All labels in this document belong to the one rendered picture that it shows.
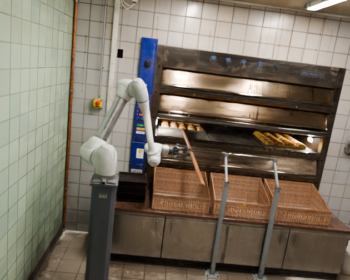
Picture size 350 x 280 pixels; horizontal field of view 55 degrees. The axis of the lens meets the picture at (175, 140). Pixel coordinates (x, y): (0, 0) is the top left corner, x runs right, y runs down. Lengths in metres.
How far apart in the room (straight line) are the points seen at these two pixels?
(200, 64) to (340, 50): 1.42
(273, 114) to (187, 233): 1.51
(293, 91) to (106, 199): 2.19
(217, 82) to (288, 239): 1.70
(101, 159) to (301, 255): 2.19
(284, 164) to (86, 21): 2.51
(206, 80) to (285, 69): 0.82
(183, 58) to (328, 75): 1.51
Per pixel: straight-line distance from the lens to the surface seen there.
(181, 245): 3.41
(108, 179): 2.63
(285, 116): 3.76
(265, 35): 3.64
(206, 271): 3.57
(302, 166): 3.96
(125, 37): 3.52
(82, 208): 3.93
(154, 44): 3.46
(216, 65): 3.55
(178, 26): 3.51
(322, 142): 3.98
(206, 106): 3.55
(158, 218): 3.27
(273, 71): 3.68
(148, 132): 2.79
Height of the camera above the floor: 1.94
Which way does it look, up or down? 13 degrees down
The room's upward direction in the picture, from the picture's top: 7 degrees clockwise
